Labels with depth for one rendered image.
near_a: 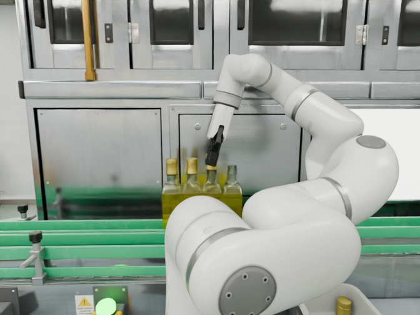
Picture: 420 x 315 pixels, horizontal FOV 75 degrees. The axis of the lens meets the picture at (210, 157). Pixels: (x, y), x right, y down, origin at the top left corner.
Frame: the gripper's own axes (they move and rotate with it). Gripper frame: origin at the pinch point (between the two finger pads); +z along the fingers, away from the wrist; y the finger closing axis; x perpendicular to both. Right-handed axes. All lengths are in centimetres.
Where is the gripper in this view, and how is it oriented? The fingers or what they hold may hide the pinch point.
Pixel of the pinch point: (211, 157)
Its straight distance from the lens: 79.1
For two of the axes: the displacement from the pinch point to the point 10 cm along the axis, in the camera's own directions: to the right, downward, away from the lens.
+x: 9.7, 2.5, 0.8
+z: -2.6, 9.6, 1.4
